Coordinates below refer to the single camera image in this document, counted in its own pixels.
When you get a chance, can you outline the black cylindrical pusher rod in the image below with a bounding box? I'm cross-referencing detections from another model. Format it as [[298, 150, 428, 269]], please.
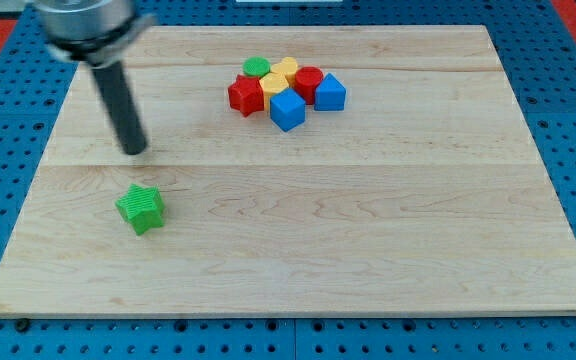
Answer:
[[92, 61, 148, 155]]

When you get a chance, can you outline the green star block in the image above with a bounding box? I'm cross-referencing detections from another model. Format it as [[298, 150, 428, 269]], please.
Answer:
[[115, 184, 165, 236]]

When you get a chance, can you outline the red star block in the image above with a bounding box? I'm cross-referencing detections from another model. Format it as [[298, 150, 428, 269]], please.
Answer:
[[228, 74, 265, 117]]

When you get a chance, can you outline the yellow hexagon block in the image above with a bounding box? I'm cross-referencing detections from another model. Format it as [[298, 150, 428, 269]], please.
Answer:
[[259, 72, 290, 111]]

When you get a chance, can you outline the green cylinder block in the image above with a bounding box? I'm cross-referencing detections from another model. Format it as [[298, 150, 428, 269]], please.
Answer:
[[242, 56, 271, 77]]

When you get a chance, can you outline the yellow heart block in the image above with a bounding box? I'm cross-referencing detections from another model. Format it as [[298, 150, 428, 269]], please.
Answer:
[[270, 57, 299, 87]]

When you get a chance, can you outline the blue cube block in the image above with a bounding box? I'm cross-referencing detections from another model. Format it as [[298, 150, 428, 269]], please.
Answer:
[[270, 88, 306, 132]]

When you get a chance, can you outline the red cylinder block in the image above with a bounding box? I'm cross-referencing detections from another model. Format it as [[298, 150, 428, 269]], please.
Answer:
[[294, 66, 324, 105]]

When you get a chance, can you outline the wooden board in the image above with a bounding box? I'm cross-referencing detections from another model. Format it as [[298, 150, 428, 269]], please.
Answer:
[[0, 25, 576, 319]]

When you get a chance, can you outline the blue triangle block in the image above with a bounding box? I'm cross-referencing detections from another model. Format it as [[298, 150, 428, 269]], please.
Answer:
[[314, 73, 347, 111]]

